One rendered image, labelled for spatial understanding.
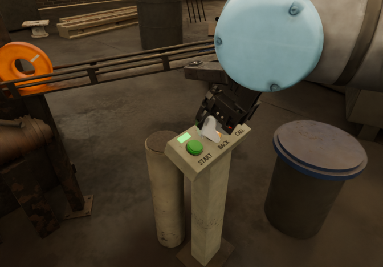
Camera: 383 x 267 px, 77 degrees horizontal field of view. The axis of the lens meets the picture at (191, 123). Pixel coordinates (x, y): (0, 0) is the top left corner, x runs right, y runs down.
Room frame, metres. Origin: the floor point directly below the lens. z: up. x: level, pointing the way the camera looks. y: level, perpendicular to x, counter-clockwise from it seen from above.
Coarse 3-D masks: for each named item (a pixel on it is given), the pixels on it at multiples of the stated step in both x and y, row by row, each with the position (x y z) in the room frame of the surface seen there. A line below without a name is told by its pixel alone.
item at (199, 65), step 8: (192, 64) 0.46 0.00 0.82; (200, 64) 0.46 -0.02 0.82; (208, 64) 0.45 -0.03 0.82; (216, 64) 0.44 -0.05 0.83; (192, 72) 0.44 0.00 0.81; (200, 72) 0.43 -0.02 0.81; (208, 72) 0.42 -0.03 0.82; (216, 72) 0.40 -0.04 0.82; (224, 72) 0.39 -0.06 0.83; (208, 80) 0.42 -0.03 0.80; (216, 80) 0.40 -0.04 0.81; (224, 80) 0.39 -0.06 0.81
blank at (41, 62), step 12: (0, 48) 0.72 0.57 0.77; (12, 48) 0.72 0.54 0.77; (24, 48) 0.73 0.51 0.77; (36, 48) 0.75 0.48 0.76; (0, 60) 0.71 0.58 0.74; (12, 60) 0.72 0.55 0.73; (36, 60) 0.73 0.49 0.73; (48, 60) 0.76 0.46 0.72; (0, 72) 0.71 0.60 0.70; (12, 72) 0.72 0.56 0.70; (36, 72) 0.73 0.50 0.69; (48, 72) 0.74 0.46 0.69
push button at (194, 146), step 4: (192, 140) 0.47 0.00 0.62; (196, 140) 0.48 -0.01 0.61; (188, 144) 0.46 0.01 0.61; (192, 144) 0.46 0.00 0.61; (196, 144) 0.46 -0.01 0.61; (200, 144) 0.47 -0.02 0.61; (188, 148) 0.45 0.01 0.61; (192, 148) 0.45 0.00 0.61; (196, 148) 0.45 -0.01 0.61; (200, 148) 0.45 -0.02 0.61; (192, 152) 0.44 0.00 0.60; (196, 152) 0.44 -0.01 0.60; (200, 152) 0.45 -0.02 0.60
